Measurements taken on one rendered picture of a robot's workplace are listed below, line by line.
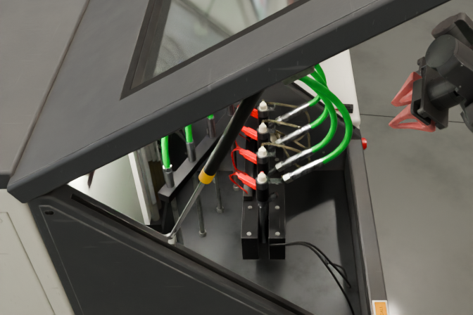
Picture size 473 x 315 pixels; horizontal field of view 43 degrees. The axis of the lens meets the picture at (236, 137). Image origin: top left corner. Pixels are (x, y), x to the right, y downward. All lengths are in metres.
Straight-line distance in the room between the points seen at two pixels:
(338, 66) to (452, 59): 0.91
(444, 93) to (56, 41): 0.66
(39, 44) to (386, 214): 1.95
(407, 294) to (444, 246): 0.30
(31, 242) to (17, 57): 0.31
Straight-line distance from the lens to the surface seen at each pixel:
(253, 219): 1.41
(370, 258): 1.40
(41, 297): 1.10
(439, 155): 3.06
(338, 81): 1.80
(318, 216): 1.62
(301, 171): 1.28
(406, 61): 3.63
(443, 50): 0.99
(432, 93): 1.07
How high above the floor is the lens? 2.06
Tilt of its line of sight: 42 degrees down
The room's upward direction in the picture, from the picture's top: 4 degrees counter-clockwise
